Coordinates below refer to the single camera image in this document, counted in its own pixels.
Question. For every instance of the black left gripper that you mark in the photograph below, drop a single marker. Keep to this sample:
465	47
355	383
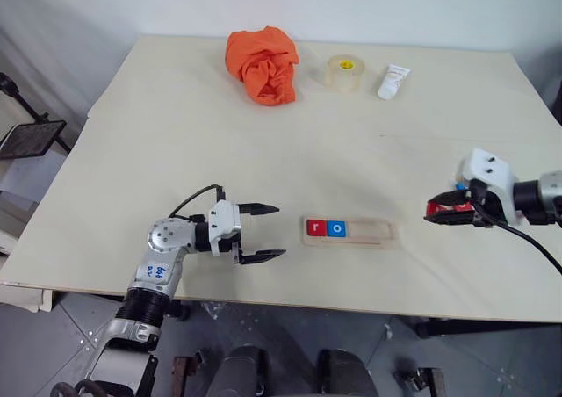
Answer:
236	251

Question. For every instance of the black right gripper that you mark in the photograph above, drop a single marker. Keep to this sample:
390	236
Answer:
485	213

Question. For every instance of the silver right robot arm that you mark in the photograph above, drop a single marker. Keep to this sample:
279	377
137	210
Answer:
542	197

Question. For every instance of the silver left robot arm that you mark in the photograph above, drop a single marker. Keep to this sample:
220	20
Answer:
158	261

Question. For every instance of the red letter r block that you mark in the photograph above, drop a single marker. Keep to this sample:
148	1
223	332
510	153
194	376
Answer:
316	227

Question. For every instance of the blue letter o block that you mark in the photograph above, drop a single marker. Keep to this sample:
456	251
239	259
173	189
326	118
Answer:
337	228

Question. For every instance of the wooden letter tray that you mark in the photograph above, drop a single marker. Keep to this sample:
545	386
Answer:
373	236

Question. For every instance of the crumpled clear plastic wrapper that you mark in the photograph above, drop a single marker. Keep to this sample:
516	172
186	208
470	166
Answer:
213	311

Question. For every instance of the white cream tube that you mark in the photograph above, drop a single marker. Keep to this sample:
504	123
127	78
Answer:
393	83

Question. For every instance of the clear tape roll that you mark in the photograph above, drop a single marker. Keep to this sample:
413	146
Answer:
346	74

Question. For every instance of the crumpled orange cloth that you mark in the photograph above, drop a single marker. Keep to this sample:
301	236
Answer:
263	63

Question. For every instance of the black tablet on stand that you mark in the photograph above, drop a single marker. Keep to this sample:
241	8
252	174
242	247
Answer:
30	139

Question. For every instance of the black tripod stand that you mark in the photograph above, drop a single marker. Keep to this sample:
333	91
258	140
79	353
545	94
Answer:
19	96

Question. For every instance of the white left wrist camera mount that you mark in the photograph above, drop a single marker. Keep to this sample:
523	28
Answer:
224	221

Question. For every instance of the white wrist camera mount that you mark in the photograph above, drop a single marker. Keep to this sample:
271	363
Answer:
489	173
224	221

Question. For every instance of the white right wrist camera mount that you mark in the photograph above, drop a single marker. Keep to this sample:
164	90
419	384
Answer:
489	173

